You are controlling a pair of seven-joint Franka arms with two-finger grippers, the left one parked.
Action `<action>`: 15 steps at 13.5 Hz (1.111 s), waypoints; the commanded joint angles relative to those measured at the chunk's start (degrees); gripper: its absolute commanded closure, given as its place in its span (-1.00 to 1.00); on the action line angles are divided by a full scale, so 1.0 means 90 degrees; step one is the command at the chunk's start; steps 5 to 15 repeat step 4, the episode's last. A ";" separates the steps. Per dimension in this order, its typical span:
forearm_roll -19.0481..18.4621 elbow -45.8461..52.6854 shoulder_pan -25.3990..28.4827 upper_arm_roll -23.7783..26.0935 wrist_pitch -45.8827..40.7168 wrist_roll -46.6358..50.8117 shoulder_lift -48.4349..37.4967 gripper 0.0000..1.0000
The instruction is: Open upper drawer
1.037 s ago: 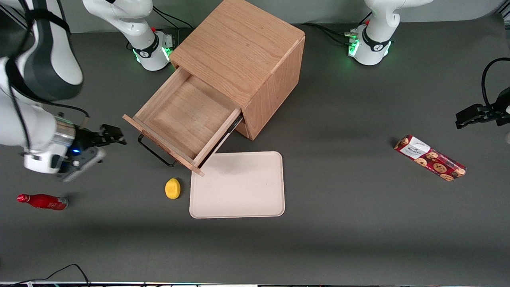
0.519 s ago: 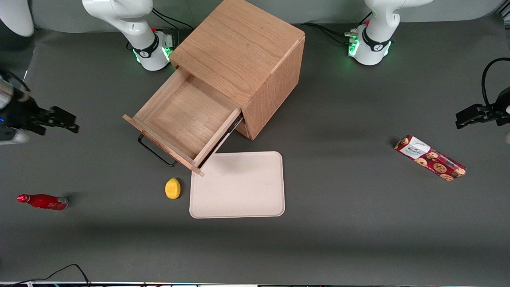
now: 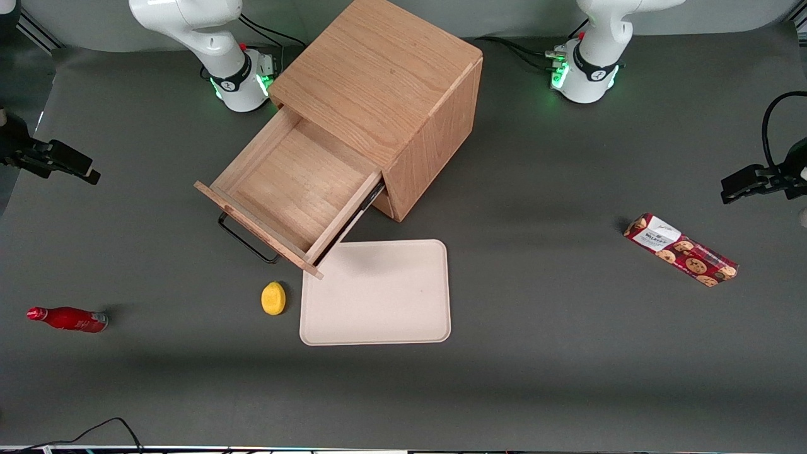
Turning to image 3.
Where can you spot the yellow lemon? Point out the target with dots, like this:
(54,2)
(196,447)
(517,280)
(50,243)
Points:
(273,299)

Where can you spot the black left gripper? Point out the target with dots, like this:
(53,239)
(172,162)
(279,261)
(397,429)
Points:
(789,170)

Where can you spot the wooden drawer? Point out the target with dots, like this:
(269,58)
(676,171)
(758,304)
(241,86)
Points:
(296,183)
(386,205)

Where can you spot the wooden drawer cabinet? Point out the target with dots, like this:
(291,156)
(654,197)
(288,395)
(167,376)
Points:
(391,75)

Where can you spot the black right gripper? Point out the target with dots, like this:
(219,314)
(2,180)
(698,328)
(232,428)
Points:
(14,147)

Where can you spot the beige rectangular tray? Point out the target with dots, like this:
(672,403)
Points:
(384,296)

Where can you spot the aluminium frame bar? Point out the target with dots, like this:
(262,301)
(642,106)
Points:
(38,34)

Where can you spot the red bottle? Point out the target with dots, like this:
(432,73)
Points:
(72,320)

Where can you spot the red cookie package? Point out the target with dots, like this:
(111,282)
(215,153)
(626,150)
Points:
(681,250)

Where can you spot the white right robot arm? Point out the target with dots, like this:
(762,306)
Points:
(214,38)

